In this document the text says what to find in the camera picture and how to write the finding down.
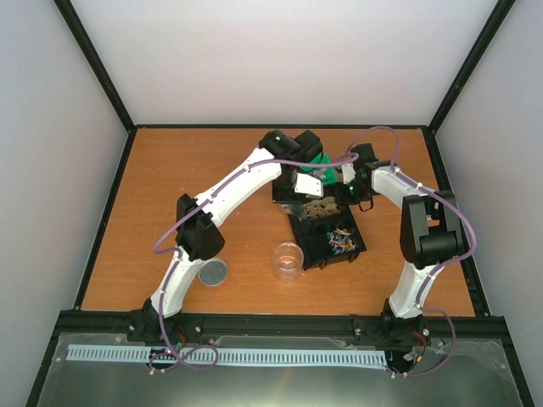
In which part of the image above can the green candy bin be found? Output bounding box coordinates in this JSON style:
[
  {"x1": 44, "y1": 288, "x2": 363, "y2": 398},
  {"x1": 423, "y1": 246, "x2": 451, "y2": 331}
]
[{"x1": 300, "y1": 153, "x2": 339, "y2": 186}]

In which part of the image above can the black lollipop candy bin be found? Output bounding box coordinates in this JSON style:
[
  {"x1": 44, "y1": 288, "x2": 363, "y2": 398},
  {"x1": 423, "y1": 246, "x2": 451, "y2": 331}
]
[{"x1": 291, "y1": 217, "x2": 367, "y2": 270}]

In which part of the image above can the black popsicle candy bin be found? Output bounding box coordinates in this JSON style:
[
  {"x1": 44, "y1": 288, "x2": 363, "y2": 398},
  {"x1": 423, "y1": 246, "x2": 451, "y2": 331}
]
[{"x1": 282, "y1": 186, "x2": 354, "y2": 228}]

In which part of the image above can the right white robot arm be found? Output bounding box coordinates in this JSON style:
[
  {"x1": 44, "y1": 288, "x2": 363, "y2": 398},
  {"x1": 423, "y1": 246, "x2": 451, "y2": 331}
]
[{"x1": 342, "y1": 143, "x2": 464, "y2": 344}]

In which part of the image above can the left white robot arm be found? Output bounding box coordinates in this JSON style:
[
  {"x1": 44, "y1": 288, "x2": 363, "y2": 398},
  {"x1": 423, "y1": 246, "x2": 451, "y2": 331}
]
[{"x1": 142, "y1": 130, "x2": 323, "y2": 342}]

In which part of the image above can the clear plastic jar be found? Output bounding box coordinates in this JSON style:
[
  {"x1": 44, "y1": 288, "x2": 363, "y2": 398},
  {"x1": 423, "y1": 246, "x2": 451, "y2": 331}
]
[{"x1": 272, "y1": 242, "x2": 304, "y2": 282}]

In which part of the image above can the silver jar lid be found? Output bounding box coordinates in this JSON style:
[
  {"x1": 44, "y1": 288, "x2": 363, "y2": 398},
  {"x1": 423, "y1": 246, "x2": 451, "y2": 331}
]
[{"x1": 198, "y1": 258, "x2": 228, "y2": 287}]

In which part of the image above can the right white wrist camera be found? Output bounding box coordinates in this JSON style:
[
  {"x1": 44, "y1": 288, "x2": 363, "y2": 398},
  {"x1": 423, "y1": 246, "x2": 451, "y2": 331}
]
[{"x1": 341, "y1": 163, "x2": 355, "y2": 185}]

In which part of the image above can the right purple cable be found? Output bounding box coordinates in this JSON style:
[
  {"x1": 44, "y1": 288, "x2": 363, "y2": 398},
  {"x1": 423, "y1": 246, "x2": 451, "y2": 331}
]
[{"x1": 347, "y1": 125, "x2": 479, "y2": 379}]

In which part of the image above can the purple cable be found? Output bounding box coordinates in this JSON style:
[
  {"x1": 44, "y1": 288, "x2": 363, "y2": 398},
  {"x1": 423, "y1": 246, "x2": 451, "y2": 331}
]
[
  {"x1": 152, "y1": 154, "x2": 360, "y2": 375},
  {"x1": 347, "y1": 125, "x2": 479, "y2": 379}
]

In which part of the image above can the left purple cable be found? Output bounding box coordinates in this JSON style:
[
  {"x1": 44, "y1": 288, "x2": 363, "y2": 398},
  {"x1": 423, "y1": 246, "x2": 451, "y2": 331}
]
[{"x1": 152, "y1": 154, "x2": 360, "y2": 375}]

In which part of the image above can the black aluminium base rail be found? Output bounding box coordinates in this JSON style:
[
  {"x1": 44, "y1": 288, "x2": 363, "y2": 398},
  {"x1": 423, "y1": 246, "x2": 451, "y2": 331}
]
[{"x1": 53, "y1": 310, "x2": 512, "y2": 347}]

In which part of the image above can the light blue cable duct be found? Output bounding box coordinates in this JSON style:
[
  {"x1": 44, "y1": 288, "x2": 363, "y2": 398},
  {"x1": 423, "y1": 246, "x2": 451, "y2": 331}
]
[{"x1": 65, "y1": 344, "x2": 387, "y2": 370}]

